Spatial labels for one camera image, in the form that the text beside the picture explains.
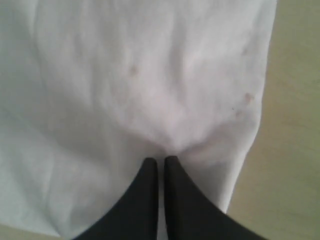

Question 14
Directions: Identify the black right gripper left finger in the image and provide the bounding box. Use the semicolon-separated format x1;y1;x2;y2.
76;158;158;240

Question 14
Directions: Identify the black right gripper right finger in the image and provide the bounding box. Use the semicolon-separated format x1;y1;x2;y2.
164;156;253;240

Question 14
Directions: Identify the white t-shirt with red logo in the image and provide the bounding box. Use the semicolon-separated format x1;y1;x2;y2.
0;0;277;239

